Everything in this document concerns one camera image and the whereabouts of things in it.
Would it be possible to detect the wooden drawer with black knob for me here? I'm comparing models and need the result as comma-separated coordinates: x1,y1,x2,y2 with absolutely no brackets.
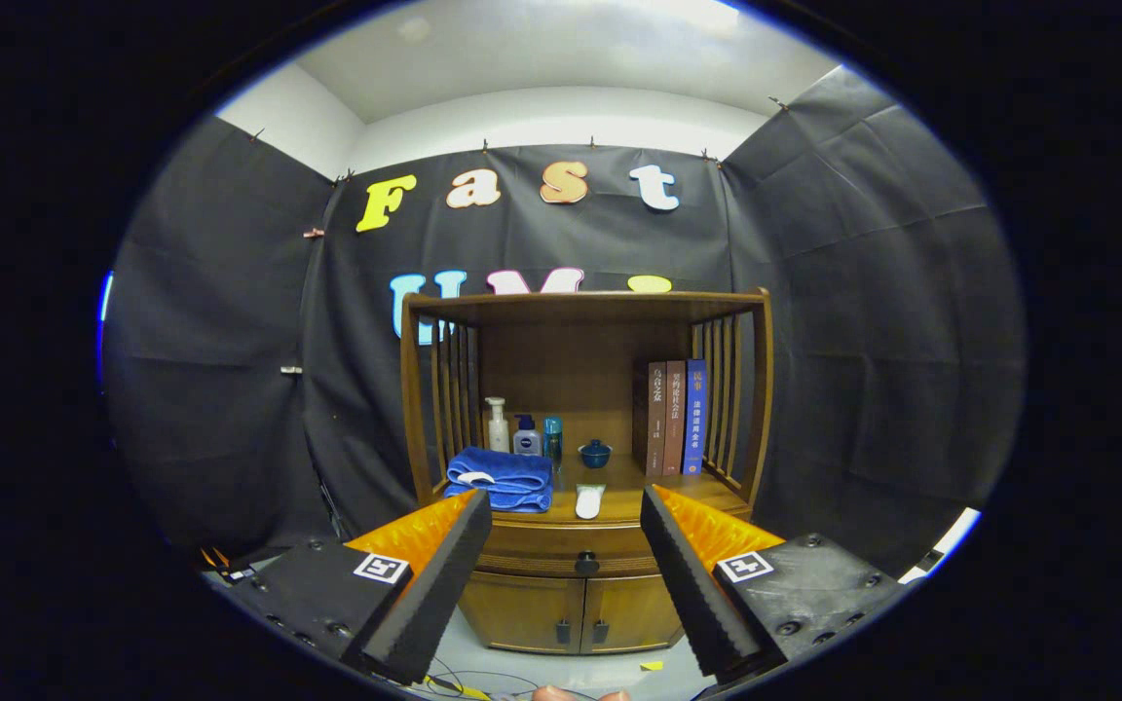
476,524,666,578

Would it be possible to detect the blue folded towel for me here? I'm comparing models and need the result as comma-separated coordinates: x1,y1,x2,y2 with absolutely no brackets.
443,446,554,514

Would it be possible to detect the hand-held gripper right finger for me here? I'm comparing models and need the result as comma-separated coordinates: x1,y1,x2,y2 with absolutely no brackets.
639,485,913,683

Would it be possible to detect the black backdrop cloth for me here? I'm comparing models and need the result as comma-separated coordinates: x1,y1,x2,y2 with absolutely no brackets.
103,66,1028,575

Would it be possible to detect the wooden countertop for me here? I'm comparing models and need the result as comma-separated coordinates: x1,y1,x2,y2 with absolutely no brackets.
439,453,752,532

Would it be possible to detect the blue book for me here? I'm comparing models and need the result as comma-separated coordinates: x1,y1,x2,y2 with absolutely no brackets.
683,359,708,476

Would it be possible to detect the wooden cabinet door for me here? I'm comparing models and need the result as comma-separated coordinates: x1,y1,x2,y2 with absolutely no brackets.
580,574,687,653
457,572,589,653

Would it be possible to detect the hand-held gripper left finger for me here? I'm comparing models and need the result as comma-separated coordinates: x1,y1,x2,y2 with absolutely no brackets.
206,489,494,685

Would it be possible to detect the dark brown book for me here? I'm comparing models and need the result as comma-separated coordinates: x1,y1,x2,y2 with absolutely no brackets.
633,362,667,477

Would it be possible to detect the reddish brown book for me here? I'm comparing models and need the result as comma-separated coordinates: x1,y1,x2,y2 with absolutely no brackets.
663,360,688,476

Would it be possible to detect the wooden cabinet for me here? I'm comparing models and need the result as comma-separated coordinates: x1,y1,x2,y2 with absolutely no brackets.
400,287,774,655

